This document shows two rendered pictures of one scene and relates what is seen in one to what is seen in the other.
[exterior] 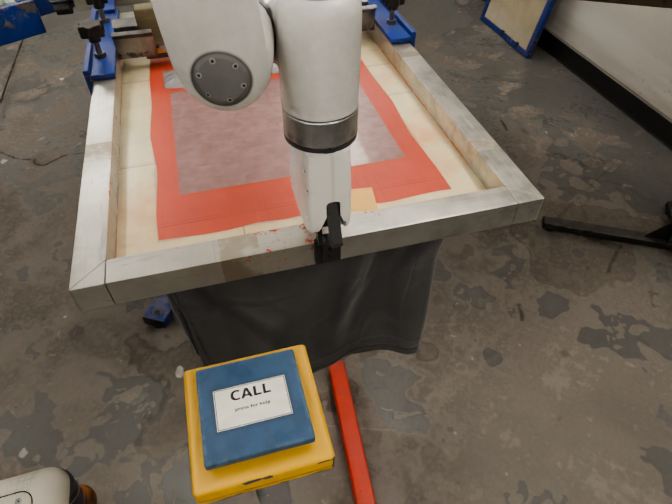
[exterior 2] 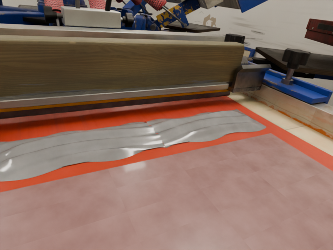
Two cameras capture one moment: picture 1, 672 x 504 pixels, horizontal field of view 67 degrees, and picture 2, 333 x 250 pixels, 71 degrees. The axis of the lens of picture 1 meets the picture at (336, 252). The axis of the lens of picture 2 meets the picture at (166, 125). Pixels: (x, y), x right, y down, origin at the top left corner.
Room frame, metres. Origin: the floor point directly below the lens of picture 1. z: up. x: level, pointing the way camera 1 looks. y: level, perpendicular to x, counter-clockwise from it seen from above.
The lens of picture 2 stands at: (0.67, 0.20, 1.12)
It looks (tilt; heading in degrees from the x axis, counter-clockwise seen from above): 28 degrees down; 345
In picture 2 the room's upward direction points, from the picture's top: 7 degrees clockwise
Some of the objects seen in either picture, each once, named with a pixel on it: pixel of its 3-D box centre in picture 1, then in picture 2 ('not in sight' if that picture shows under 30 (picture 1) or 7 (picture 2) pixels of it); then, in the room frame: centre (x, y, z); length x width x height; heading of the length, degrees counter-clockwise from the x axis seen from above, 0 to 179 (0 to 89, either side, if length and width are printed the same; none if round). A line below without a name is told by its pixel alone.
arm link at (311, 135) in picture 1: (318, 112); not in sight; (0.45, 0.02, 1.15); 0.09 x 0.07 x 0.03; 15
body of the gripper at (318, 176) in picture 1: (321, 165); not in sight; (0.45, 0.02, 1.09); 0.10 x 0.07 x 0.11; 15
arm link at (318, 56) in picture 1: (276, 44); not in sight; (0.45, 0.05, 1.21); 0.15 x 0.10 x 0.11; 93
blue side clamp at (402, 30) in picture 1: (377, 21); (250, 83); (1.11, -0.09, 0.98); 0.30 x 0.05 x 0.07; 15
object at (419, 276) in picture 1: (314, 306); not in sight; (0.53, 0.04, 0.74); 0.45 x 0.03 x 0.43; 105
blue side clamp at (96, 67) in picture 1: (107, 51); not in sight; (0.96, 0.45, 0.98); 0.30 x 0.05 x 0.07; 15
